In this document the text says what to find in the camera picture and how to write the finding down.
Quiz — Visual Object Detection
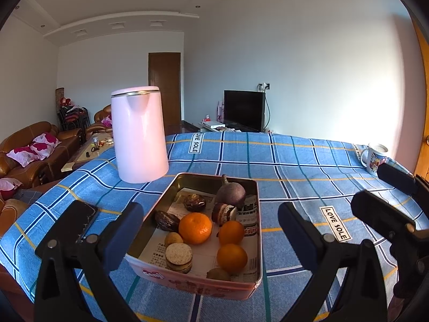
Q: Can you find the orange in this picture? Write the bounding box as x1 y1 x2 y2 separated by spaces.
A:
218 220 245 246
179 212 212 245
217 243 248 275

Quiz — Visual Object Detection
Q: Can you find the green-yellow small fruit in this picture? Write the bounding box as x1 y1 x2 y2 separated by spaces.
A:
206 268 231 281

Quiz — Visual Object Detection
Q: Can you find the purple round radish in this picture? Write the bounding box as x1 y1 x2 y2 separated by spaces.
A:
214 174 246 208

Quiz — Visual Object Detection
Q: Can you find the orange wooden door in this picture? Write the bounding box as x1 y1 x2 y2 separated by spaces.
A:
411 20 429 180

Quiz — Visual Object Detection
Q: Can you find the cartoon printed white mug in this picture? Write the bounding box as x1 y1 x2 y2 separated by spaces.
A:
361 144 388 175

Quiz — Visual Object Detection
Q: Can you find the black phone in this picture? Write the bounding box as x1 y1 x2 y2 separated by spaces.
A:
68 201 99 243

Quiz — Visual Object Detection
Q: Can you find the blue plaid tablecloth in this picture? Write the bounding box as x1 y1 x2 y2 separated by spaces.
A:
0 131 429 322

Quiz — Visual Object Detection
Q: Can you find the brown leather sofa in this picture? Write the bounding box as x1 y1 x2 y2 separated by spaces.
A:
1 121 84 235

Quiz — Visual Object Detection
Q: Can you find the pink floral cushion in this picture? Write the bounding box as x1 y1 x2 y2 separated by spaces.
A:
6 132 60 167

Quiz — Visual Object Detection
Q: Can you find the coffee table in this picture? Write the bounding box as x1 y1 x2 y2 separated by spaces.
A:
61 133 113 173

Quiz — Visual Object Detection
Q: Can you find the white pink electric kettle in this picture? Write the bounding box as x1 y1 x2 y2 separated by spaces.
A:
110 86 169 184

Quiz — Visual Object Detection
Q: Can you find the printed paper sheet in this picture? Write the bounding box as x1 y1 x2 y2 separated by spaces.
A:
138 188 260 283

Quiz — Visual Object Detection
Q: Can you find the pink metal tin box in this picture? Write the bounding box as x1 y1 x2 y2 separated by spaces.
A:
125 173 262 300

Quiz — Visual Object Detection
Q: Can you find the brown leather armchair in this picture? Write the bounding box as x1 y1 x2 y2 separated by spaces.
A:
86 105 112 140

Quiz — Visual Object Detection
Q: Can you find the black television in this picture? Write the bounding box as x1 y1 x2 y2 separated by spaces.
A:
224 89 265 132

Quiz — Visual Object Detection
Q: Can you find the dark brown door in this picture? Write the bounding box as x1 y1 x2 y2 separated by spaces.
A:
148 52 181 135

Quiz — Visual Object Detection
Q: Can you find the black power cable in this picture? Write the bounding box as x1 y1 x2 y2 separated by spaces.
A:
256 83 274 133

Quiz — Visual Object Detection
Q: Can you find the wall power socket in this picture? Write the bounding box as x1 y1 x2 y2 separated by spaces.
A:
259 83 271 91

